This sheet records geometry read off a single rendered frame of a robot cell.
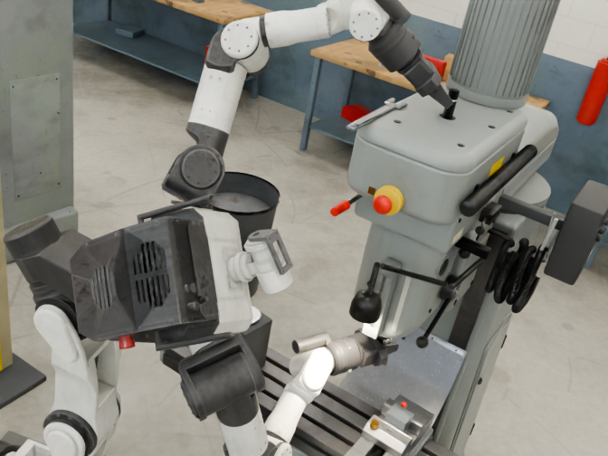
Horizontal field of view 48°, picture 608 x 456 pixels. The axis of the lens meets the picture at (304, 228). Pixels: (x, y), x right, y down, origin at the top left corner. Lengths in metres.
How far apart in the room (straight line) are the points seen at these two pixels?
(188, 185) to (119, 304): 0.27
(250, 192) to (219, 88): 2.61
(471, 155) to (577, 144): 4.54
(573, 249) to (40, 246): 1.24
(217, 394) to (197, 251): 0.28
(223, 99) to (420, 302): 0.67
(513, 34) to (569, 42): 4.14
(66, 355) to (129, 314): 0.35
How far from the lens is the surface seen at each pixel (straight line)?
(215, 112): 1.43
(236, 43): 1.43
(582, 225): 1.77
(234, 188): 4.02
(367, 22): 1.41
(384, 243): 1.62
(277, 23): 1.46
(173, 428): 3.24
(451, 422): 2.44
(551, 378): 4.13
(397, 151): 1.38
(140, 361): 3.54
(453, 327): 2.20
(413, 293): 1.65
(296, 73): 6.82
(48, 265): 1.54
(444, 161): 1.35
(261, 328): 2.07
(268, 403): 2.09
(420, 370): 2.27
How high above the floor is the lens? 2.38
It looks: 30 degrees down
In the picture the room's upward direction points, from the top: 11 degrees clockwise
